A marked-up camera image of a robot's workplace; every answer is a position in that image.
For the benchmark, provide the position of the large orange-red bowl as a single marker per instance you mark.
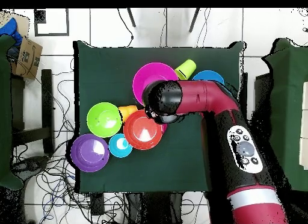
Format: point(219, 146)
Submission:
point(142, 132)

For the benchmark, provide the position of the orange cup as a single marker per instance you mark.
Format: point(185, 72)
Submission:
point(127, 110)

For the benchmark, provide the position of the large pink bowl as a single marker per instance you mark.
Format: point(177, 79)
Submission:
point(149, 72)

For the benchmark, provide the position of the green cup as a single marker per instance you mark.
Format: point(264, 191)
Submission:
point(185, 69)

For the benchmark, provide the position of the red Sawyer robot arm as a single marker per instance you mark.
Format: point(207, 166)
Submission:
point(204, 96)

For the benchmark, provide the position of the white box stack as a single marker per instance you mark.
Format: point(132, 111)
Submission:
point(304, 125)

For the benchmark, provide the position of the small red-pink bowl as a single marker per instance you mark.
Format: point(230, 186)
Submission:
point(164, 128)

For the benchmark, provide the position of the small blue bowl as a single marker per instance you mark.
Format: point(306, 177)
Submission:
point(119, 147)

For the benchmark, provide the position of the large green bowl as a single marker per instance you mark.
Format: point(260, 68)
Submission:
point(104, 120)

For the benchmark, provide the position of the dark green tablecloth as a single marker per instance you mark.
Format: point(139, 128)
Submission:
point(108, 77)

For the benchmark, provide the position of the large blue bowl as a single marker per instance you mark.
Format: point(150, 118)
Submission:
point(208, 75)

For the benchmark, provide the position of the large purple bowl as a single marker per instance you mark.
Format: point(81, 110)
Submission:
point(89, 153)

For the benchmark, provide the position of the black power strip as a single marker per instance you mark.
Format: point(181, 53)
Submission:
point(97, 204)

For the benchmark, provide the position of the black tripod leg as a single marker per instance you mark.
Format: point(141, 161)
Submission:
point(194, 20)
point(131, 18)

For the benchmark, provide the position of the black cabinet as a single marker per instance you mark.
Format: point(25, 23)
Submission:
point(262, 96)

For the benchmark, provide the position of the neighbouring green covered table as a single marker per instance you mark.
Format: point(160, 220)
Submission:
point(288, 101)
point(4, 113)

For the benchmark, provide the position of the cardboard box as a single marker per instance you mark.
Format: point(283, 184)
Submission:
point(27, 57)

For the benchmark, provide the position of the blue cloth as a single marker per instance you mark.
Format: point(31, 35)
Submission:
point(9, 29)

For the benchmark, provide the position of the black frame stand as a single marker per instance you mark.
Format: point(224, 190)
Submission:
point(47, 101)

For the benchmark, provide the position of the grey pedestal foot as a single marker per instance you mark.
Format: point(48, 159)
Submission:
point(31, 163)

